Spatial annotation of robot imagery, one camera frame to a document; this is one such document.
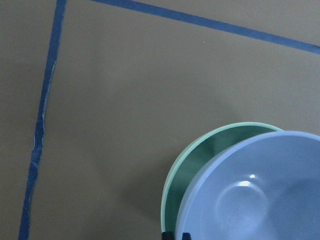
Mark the blue bowl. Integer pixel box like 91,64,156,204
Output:
175,131,320,240

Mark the green bowl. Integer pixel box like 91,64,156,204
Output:
160,122,281,240

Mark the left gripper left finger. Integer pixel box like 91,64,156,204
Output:
161,231,174,240

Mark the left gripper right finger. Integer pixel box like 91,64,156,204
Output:
182,232,191,240

